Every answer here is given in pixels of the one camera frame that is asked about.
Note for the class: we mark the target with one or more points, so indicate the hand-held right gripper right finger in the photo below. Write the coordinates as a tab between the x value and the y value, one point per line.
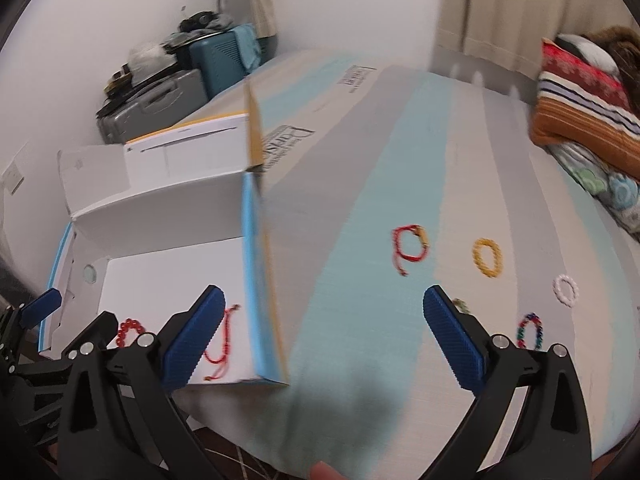
452	342

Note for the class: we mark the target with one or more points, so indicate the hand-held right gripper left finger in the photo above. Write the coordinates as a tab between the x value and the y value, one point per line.
192	342

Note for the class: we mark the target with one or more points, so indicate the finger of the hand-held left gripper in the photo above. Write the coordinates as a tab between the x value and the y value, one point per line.
42	305

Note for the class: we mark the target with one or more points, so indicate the white cardboard box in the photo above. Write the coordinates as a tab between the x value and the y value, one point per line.
175	195

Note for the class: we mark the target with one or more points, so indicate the person's right hand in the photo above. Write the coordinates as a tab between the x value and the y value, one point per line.
325	472

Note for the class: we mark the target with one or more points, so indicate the striped bed mattress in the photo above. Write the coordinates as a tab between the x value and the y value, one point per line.
360	160

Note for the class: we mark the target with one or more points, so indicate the floral quilt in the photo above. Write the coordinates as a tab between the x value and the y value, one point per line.
600	180

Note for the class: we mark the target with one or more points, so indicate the grey hard suitcase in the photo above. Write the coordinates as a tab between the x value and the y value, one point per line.
150	105

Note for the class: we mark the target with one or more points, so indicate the dark flat items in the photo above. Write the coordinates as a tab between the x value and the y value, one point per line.
120	80

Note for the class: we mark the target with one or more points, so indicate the striped folded blanket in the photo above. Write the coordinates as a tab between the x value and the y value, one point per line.
580	105

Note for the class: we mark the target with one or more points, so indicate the white plastic bag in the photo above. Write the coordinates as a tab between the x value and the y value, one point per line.
145	52

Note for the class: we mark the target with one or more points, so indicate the teal hard suitcase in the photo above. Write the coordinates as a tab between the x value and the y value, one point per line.
220	60

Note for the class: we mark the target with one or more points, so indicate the light blue cloth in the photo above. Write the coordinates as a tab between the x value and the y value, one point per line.
247	45

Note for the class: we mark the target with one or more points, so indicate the black clothing pile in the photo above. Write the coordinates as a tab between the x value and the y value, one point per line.
202	22

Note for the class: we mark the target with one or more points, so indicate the wide beige curtain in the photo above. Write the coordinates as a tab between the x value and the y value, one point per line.
500	10

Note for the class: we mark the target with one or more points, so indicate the dark furry blanket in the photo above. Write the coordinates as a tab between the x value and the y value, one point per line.
612	42

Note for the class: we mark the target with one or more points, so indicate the white wall socket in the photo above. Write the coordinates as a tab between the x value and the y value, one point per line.
12	178

